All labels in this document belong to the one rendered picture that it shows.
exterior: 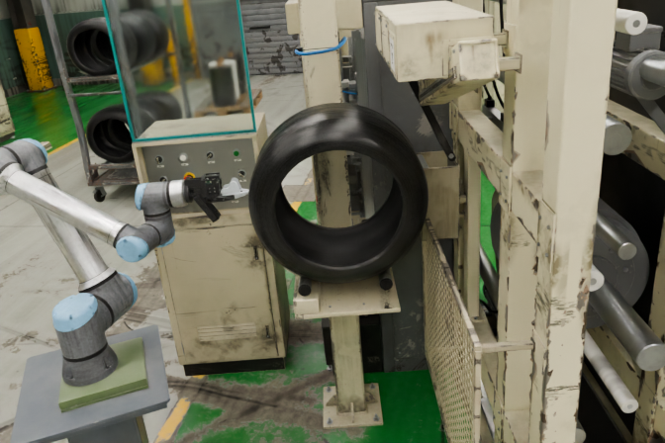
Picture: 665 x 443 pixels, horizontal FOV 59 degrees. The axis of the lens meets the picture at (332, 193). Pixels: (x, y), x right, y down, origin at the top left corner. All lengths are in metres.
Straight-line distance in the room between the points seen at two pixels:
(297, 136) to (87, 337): 1.01
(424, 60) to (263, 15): 9.93
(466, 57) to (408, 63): 0.16
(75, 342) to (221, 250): 0.86
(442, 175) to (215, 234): 1.13
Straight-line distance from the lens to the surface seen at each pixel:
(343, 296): 2.16
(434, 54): 1.52
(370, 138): 1.81
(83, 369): 2.28
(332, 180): 2.24
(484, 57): 1.45
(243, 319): 2.98
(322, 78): 2.14
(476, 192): 2.28
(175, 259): 2.87
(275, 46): 11.44
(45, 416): 2.31
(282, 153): 1.82
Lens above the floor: 1.94
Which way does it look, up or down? 22 degrees down
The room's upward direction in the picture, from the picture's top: 5 degrees counter-clockwise
